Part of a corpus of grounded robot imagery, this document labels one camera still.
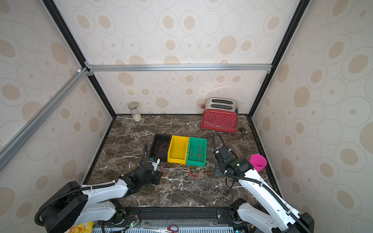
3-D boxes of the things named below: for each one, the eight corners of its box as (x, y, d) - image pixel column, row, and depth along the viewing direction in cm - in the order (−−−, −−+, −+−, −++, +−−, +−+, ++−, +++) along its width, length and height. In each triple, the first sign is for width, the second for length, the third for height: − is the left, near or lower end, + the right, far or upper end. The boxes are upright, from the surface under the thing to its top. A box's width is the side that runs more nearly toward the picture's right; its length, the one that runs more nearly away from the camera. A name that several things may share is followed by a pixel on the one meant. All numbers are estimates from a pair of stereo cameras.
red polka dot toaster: (201, 133, 111) (203, 116, 96) (200, 113, 124) (201, 96, 110) (235, 133, 111) (242, 116, 96) (230, 113, 124) (235, 96, 110)
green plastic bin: (186, 165, 93) (186, 159, 88) (189, 143, 104) (189, 137, 99) (205, 167, 93) (206, 161, 87) (206, 144, 104) (207, 138, 98)
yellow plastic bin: (168, 163, 95) (166, 158, 89) (172, 141, 106) (171, 135, 100) (186, 165, 94) (186, 160, 88) (188, 142, 106) (188, 136, 100)
